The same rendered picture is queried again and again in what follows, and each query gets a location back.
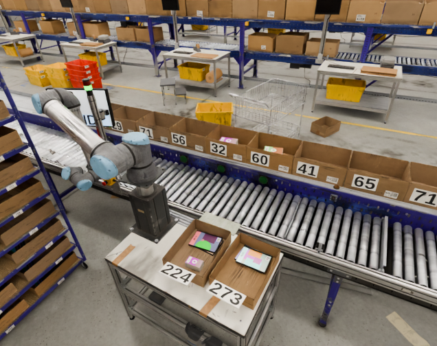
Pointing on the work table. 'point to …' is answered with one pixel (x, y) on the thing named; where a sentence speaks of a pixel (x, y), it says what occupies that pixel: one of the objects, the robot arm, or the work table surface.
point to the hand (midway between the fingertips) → (104, 168)
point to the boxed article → (194, 263)
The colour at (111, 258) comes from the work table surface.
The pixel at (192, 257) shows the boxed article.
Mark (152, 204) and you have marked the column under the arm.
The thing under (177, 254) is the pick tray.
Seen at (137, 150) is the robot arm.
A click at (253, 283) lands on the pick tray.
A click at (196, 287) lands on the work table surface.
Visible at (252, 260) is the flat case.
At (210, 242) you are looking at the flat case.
